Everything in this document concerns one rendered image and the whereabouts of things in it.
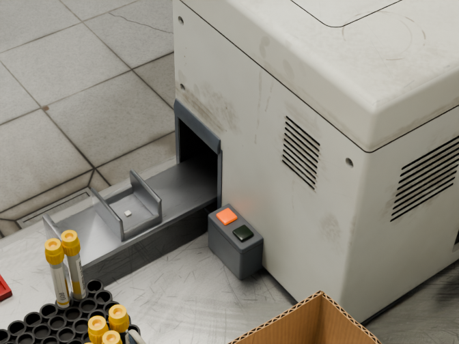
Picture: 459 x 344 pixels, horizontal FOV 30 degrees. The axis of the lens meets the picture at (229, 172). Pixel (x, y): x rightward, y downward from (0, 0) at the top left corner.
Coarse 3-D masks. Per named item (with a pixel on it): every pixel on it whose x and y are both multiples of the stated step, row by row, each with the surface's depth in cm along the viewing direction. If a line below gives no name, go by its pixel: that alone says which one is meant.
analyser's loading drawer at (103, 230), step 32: (192, 160) 96; (96, 192) 88; (128, 192) 92; (160, 192) 92; (192, 192) 92; (64, 224) 89; (96, 224) 89; (128, 224) 89; (160, 224) 89; (64, 256) 86; (96, 256) 86
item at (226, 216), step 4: (228, 208) 89; (220, 212) 88; (224, 212) 88; (228, 212) 88; (232, 212) 88; (220, 216) 88; (224, 216) 88; (228, 216) 88; (232, 216) 88; (236, 216) 88; (224, 220) 87; (228, 220) 88; (232, 220) 88; (224, 224) 87
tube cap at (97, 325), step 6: (96, 318) 71; (102, 318) 71; (90, 324) 71; (96, 324) 71; (102, 324) 71; (90, 330) 71; (96, 330) 70; (102, 330) 71; (108, 330) 71; (90, 336) 71; (96, 336) 71; (96, 342) 71
